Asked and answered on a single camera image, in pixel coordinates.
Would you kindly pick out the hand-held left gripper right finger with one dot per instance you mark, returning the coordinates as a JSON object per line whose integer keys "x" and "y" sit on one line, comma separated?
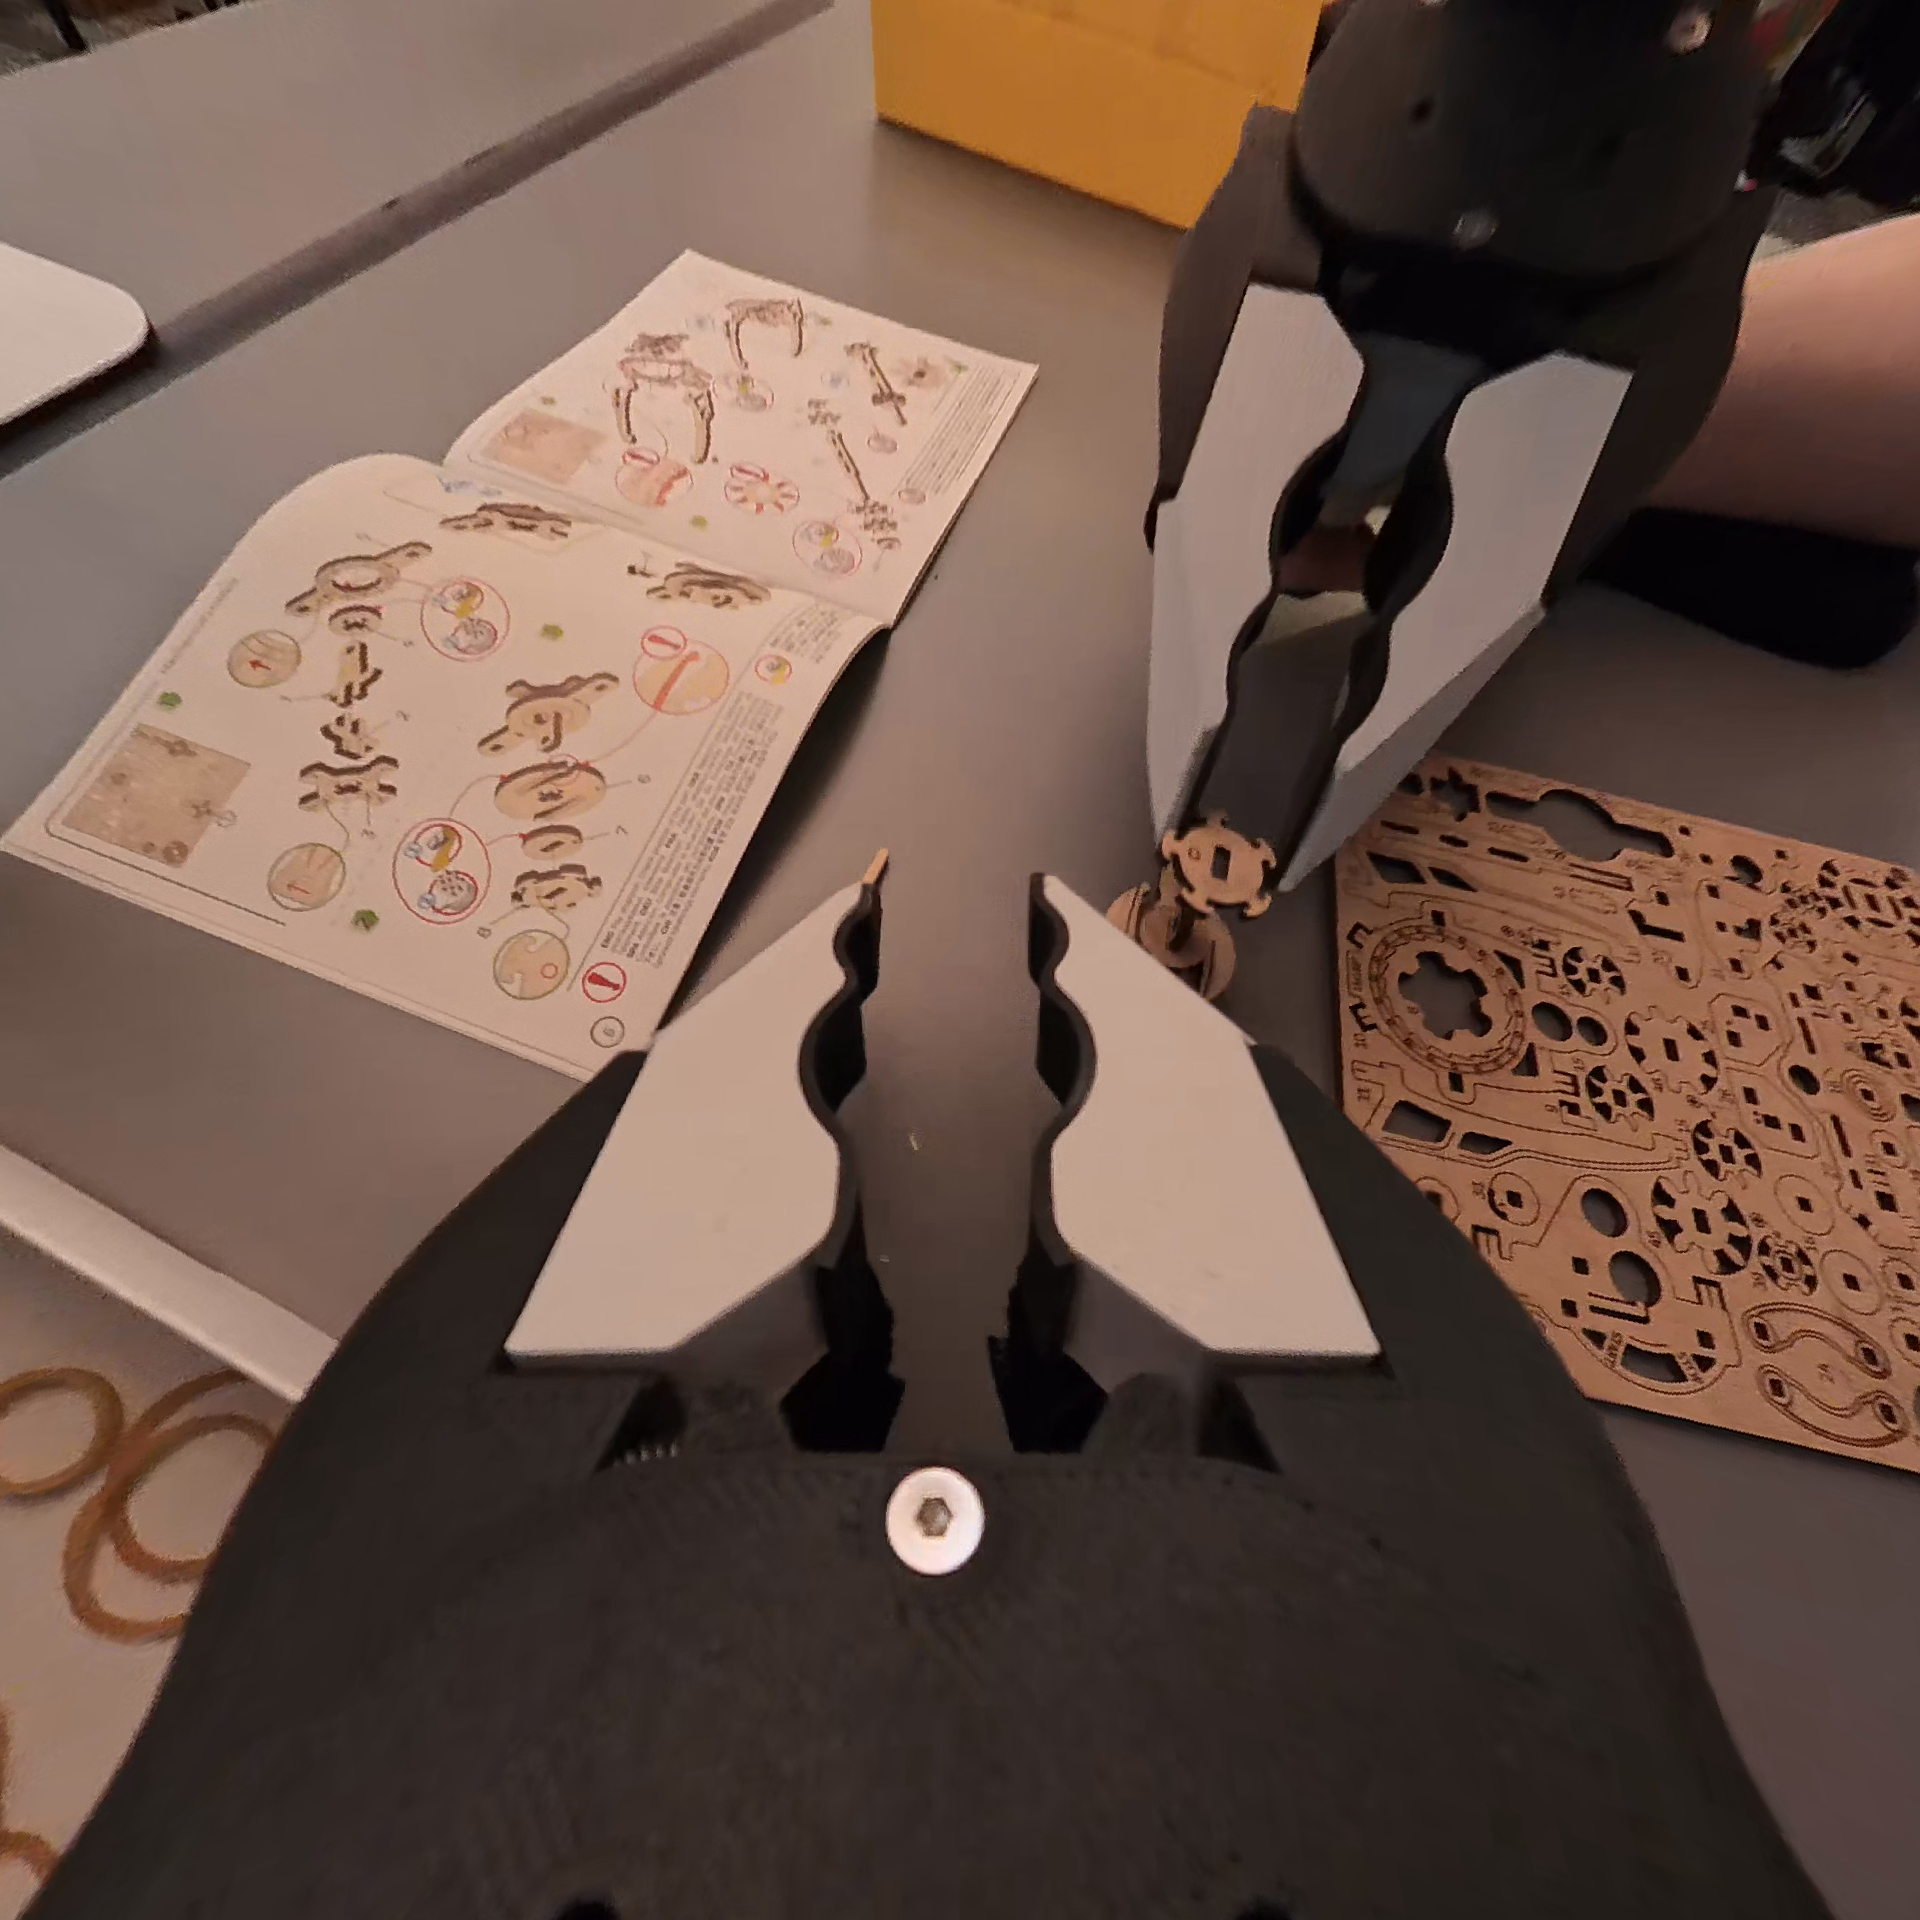
{"x": 1185, "y": 1201}

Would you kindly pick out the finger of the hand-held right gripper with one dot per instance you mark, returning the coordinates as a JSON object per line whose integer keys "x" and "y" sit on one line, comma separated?
{"x": 1501, "y": 569}
{"x": 1207, "y": 569}

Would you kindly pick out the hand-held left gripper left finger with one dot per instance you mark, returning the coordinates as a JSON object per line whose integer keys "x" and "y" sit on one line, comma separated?
{"x": 676, "y": 1184}

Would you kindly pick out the small wooden gear assembly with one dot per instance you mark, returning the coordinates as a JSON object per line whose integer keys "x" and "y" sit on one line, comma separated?
{"x": 1214, "y": 869}

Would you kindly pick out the person's right forearm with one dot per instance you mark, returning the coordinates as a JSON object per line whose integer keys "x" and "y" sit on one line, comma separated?
{"x": 1815, "y": 359}

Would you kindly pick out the laser-cut wooden parts sheet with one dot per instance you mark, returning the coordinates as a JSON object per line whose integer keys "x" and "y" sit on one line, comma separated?
{"x": 1651, "y": 1229}

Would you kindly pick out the yellow cardboard box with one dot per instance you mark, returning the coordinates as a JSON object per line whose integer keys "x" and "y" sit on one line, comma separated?
{"x": 1079, "y": 90}

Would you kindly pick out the tan rubber band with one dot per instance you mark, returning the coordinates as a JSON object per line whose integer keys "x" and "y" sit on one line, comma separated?
{"x": 110, "y": 1424}
{"x": 268, "y": 1443}
{"x": 72, "y": 1560}

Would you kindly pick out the open instruction booklet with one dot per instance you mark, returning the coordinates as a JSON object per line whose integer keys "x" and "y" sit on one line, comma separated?
{"x": 452, "y": 705}

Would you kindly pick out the white flat box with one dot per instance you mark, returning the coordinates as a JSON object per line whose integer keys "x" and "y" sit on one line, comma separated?
{"x": 149, "y": 1275}

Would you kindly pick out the white board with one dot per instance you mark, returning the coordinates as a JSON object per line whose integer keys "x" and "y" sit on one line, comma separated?
{"x": 60, "y": 329}

